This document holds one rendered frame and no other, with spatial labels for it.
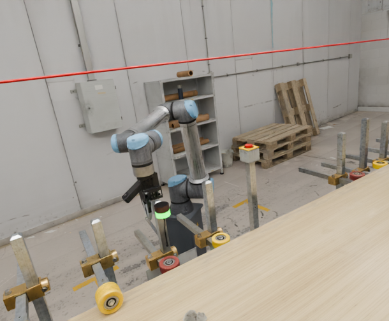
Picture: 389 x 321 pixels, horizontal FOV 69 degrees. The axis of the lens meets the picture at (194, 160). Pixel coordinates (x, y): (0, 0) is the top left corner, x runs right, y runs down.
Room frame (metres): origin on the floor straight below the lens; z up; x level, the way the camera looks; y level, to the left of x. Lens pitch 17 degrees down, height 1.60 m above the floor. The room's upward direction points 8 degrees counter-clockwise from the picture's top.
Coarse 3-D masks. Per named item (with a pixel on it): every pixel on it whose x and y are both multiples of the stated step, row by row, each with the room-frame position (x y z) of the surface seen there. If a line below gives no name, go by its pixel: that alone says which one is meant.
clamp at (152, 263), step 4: (172, 248) 1.08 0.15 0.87; (176, 248) 1.08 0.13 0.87; (156, 252) 1.07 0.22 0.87; (160, 252) 1.06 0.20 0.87; (168, 252) 1.05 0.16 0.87; (172, 252) 1.06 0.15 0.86; (176, 252) 1.07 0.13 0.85; (152, 256) 1.04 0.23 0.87; (156, 256) 1.04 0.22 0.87; (160, 256) 1.03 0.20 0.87; (164, 256) 1.04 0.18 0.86; (176, 256) 1.06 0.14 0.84; (148, 260) 1.02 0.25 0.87; (152, 260) 1.02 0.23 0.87; (156, 260) 1.02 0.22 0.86; (148, 264) 1.03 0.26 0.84; (152, 264) 1.01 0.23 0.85; (156, 264) 1.02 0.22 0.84; (152, 268) 1.01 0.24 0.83; (156, 268) 1.02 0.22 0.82
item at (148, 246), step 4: (136, 232) 1.27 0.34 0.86; (140, 232) 1.27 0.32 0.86; (136, 236) 1.26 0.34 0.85; (140, 236) 1.23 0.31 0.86; (144, 236) 1.23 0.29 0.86; (140, 240) 1.21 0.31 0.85; (144, 240) 1.19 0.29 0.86; (148, 240) 1.19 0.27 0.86; (144, 244) 1.16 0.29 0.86; (148, 244) 1.15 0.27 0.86; (148, 248) 1.12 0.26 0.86; (152, 248) 1.11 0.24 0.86; (148, 252) 1.12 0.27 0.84; (152, 252) 1.08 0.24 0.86
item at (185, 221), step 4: (180, 216) 1.40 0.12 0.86; (184, 216) 1.39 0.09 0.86; (180, 220) 1.37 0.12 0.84; (184, 220) 1.34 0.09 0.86; (188, 220) 1.33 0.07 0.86; (184, 224) 1.33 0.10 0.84; (188, 224) 1.30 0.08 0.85; (192, 224) 1.29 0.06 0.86; (188, 228) 1.30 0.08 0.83; (192, 228) 1.26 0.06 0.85; (196, 228) 1.25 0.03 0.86; (200, 228) 1.24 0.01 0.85; (196, 232) 1.22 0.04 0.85; (208, 240) 1.13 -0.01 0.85; (208, 244) 1.13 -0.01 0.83; (212, 248) 1.10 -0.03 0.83
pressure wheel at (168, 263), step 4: (168, 256) 0.98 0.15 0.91; (172, 256) 0.97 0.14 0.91; (160, 260) 0.96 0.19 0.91; (164, 260) 0.95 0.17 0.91; (168, 260) 0.94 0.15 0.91; (172, 260) 0.95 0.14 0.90; (176, 260) 0.94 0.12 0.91; (160, 264) 0.93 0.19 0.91; (164, 264) 0.93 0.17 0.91; (168, 264) 0.93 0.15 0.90; (172, 264) 0.92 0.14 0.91; (176, 264) 0.92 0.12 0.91; (160, 268) 0.92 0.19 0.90; (164, 268) 0.91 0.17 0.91; (168, 268) 0.90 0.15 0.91; (172, 268) 0.90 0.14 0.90; (164, 272) 0.91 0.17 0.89
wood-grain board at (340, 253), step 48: (336, 192) 1.34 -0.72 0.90; (384, 192) 1.27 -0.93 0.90; (240, 240) 1.03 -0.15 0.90; (288, 240) 0.98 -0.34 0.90; (336, 240) 0.94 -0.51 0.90; (384, 240) 0.91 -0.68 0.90; (144, 288) 0.82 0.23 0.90; (192, 288) 0.79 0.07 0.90; (240, 288) 0.76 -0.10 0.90; (288, 288) 0.73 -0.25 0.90; (336, 288) 0.71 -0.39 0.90; (384, 288) 0.68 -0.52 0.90
